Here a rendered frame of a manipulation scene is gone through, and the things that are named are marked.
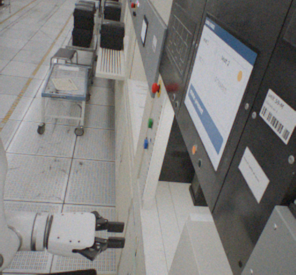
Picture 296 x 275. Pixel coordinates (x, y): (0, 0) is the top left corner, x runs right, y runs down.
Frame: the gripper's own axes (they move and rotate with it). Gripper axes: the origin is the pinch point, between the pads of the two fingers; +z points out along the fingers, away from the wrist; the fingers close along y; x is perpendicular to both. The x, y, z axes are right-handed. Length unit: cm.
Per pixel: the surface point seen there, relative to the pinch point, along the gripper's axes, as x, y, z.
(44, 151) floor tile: -119, -200, -51
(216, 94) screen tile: 38.6, 0.0, 13.9
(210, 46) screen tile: 44.6, -10.6, 14.0
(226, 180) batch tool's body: 29.8, 14.2, 13.9
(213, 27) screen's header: 48, -12, 14
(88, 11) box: -22, -398, -30
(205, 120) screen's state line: 32.2, -1.4, 13.9
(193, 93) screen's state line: 33.0, -12.7, 14.0
